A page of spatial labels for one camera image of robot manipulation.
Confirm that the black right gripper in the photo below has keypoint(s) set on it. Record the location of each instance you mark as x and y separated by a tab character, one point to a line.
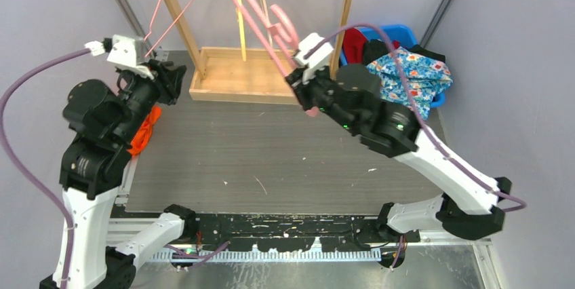
295	79

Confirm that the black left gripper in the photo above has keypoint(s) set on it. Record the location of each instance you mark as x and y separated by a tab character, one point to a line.
168	79

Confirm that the red pleated skirt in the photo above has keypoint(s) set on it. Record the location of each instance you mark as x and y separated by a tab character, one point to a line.
358	49

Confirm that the pink plastic hanger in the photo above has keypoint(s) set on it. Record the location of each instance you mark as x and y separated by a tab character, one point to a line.
261	78

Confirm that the blue floral skirt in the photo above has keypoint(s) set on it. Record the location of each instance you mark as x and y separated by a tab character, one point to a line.
426	77

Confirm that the pink wire hanger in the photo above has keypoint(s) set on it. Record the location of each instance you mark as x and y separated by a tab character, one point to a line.
176	11

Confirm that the cream plastic hanger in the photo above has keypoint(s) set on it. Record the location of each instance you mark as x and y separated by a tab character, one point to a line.
241	33

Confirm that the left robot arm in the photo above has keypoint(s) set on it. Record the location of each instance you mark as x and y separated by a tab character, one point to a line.
105	123

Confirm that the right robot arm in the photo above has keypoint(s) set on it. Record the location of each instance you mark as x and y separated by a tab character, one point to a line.
468	204

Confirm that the orange cloth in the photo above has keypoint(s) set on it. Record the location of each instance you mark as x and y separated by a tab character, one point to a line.
145	132

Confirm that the wooden clothes rack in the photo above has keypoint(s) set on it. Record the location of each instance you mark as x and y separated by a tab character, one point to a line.
254	72

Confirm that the blue plastic bin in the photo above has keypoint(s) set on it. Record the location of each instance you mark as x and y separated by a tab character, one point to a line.
400	35

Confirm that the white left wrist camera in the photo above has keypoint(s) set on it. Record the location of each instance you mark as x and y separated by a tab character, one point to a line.
125	53

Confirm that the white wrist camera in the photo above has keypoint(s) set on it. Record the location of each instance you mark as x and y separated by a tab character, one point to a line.
125	53
316	61

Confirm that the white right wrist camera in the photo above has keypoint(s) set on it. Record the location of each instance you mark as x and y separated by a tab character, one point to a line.
316	61

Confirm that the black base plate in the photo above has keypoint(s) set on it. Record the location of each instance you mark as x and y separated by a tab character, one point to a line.
288	232

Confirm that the aluminium rail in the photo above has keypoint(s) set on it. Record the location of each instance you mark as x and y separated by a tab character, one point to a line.
415	239

